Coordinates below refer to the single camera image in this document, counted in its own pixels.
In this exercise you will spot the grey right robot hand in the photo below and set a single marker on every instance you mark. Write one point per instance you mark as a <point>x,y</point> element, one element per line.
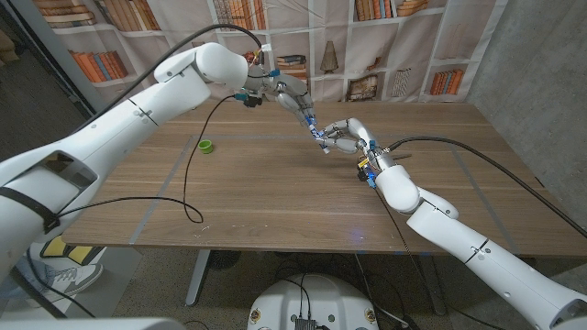
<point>357,135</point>

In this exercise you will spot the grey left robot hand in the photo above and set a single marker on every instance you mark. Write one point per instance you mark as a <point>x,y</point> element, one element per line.
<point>293,91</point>

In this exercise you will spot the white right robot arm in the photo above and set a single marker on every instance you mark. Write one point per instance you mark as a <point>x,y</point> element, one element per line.
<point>486,261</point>

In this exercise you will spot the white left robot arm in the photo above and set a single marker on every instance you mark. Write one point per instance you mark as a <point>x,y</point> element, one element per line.
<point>114,133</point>

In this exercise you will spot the printed bookshelf backdrop cloth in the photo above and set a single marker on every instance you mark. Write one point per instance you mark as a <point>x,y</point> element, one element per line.
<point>321,27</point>

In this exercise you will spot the small green plastic cup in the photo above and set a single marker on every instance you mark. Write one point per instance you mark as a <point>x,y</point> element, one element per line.
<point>205,147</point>

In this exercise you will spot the grey metal table leg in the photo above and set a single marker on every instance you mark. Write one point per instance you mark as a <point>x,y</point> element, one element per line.
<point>433,289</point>
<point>198,279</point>

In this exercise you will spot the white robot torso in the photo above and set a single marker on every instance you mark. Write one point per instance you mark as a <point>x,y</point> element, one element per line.
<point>316,302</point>

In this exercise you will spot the black round ribbed object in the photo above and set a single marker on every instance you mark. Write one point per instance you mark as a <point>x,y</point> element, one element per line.
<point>224,260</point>

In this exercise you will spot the yellow black foot pedal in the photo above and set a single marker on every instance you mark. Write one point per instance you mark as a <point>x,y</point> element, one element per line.
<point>80,253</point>

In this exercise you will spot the grey white sneaker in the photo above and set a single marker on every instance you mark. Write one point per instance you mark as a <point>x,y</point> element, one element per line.
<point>75,277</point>

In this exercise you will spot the person leg in blue jeans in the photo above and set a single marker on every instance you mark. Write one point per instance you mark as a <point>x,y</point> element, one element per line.
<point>39,272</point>

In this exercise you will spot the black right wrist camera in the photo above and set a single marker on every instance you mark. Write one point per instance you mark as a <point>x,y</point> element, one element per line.
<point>364,174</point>

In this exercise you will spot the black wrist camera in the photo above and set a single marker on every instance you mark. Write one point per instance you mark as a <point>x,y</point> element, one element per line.
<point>252,101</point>
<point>364,174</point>

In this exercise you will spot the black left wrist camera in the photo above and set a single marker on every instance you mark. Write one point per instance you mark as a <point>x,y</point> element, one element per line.
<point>252,101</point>

